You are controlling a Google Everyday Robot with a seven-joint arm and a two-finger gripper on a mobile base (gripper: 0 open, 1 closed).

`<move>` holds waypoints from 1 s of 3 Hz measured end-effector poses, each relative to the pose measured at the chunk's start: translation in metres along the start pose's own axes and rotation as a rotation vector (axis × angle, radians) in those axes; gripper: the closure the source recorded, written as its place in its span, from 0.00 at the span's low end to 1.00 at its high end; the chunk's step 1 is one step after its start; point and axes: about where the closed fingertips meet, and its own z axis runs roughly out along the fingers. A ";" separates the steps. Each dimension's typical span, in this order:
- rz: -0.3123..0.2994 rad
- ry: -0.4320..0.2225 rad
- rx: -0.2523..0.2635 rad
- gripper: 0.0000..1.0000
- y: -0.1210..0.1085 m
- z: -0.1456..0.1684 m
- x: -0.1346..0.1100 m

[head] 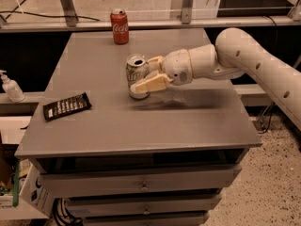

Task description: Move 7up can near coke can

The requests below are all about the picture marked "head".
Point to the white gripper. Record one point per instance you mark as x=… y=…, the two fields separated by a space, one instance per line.
x=176 y=67

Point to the green white 7up can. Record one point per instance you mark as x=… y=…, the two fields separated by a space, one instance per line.
x=137 y=68

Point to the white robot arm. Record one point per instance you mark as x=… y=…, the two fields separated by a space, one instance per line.
x=234 y=53

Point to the red coke can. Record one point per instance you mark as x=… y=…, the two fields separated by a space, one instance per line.
x=120 y=27

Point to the grey drawer cabinet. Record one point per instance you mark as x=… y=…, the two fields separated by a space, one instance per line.
x=161 y=161

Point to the white pump sanitizer bottle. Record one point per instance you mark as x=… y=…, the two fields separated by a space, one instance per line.
x=11 y=88

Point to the white cardboard box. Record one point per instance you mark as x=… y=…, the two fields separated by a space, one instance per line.
x=32 y=200

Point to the metal frame rail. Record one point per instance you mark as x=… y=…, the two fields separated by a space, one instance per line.
x=145 y=25

